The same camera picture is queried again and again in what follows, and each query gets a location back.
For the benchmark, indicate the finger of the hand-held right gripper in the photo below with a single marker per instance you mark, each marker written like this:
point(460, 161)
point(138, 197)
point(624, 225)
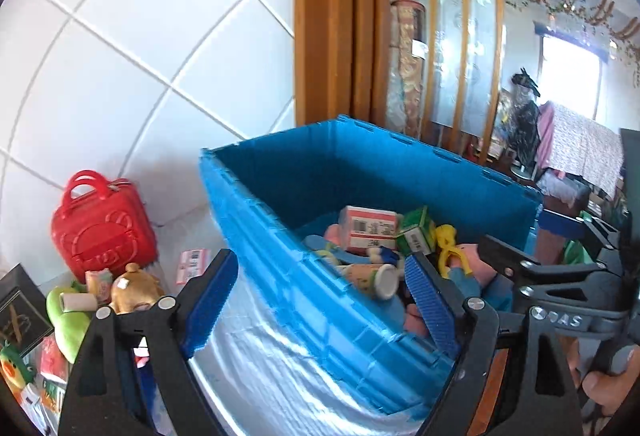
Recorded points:
point(562, 222)
point(525, 266)

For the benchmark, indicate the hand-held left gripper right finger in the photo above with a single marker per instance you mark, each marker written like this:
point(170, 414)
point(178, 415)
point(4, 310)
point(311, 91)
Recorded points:
point(430, 311)

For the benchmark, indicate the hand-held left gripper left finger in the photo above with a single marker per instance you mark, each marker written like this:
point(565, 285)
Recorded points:
point(212, 311)

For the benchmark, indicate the pink pig plush toy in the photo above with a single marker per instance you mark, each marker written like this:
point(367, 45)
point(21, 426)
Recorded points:
point(475, 258)

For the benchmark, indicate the long pink white box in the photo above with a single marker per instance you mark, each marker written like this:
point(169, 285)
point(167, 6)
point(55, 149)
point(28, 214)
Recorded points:
point(192, 263)

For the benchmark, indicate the printed cylindrical bottle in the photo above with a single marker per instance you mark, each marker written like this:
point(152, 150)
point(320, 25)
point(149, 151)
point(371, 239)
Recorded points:
point(370, 278)

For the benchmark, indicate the yellow plastic clip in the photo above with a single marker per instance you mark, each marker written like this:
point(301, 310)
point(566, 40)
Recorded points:
point(447, 241)

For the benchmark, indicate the blue plastic crate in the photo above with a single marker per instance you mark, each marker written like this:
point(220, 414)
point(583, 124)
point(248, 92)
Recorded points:
point(300, 306)

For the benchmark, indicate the green yellow medicine box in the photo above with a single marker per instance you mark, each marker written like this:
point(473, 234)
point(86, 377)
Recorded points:
point(417, 223)

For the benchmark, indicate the pink floral tissue pack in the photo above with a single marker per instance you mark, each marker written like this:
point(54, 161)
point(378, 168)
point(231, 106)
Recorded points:
point(367, 226)

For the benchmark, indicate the cloth covered desktop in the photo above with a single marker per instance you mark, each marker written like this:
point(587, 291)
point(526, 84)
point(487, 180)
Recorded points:
point(260, 376)

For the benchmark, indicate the person's right hand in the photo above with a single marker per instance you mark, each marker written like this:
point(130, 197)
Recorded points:
point(602, 388)

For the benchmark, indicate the brown plush toy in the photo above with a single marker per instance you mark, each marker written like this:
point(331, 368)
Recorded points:
point(132, 291)

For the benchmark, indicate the pink patterned cloth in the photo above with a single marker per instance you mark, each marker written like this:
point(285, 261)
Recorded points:
point(580, 141)

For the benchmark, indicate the black figure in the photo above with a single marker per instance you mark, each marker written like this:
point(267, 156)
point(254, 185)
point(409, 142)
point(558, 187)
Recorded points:
point(525, 116)

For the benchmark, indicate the pink packet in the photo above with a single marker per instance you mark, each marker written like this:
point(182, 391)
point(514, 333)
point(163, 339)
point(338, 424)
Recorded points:
point(97, 283)

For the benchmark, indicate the red toy suitcase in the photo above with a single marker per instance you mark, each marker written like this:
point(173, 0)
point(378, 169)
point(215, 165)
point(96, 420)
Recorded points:
point(100, 236)

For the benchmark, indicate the cream cylinder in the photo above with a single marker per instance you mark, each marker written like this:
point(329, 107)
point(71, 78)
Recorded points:
point(77, 302)

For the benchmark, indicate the bright window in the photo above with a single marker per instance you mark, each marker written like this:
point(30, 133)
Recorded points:
point(570, 76)

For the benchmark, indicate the green plush toy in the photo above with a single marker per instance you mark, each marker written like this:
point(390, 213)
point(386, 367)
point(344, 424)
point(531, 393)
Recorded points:
point(67, 336)

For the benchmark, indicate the wooden lattice glass partition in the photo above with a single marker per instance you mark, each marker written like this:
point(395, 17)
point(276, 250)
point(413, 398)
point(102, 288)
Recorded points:
point(450, 66)

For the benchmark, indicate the black gift box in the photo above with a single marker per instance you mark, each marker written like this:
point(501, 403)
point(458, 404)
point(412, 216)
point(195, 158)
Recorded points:
point(20, 311)

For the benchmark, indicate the yellow duck plush toy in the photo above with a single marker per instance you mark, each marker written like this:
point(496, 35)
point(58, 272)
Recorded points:
point(15, 373)

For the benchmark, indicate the hanging vine garland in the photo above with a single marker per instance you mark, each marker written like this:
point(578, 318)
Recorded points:
point(575, 8)

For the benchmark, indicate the wrapped patterned roll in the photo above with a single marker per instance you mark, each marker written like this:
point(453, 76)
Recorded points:
point(405, 66)

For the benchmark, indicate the wooden pillar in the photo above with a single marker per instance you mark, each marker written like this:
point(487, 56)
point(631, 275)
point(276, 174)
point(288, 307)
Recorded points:
point(330, 16)

